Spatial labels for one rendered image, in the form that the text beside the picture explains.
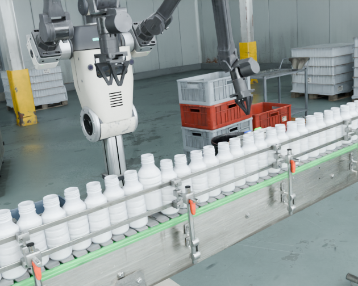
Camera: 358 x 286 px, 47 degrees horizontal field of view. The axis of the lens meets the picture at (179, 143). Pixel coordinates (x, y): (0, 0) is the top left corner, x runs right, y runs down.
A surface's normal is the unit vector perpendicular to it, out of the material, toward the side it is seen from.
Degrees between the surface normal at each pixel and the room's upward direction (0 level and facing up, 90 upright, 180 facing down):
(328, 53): 91
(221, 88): 90
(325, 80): 91
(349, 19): 90
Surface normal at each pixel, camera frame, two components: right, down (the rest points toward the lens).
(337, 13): -0.79, 0.22
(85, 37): 0.61, 0.15
